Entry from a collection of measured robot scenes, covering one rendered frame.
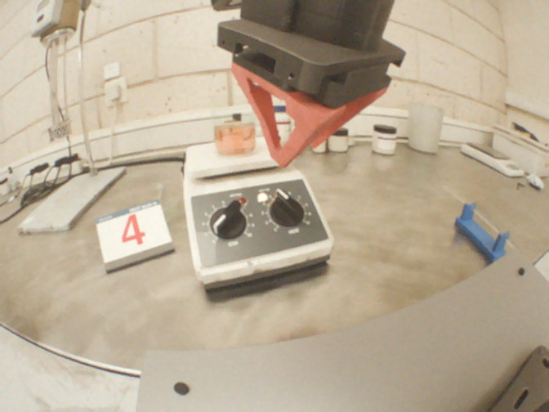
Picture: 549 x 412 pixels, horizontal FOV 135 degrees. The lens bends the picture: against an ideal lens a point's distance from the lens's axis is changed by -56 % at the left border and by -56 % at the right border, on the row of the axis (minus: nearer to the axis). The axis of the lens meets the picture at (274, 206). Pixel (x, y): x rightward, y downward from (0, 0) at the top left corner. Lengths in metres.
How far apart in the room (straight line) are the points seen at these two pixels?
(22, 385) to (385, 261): 0.40
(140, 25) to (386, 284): 0.86
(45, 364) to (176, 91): 0.72
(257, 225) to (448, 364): 0.19
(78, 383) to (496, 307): 0.31
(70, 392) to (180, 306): 0.14
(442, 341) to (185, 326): 0.18
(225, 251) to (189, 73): 0.63
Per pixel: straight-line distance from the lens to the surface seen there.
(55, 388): 0.24
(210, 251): 0.21
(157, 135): 0.75
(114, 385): 0.20
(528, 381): 0.17
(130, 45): 0.85
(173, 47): 0.79
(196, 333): 0.20
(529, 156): 1.13
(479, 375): 0.16
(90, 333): 0.24
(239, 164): 0.25
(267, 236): 0.22
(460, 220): 0.38
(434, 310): 0.17
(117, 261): 0.30
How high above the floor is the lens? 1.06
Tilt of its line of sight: 27 degrees down
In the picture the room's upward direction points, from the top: 2 degrees counter-clockwise
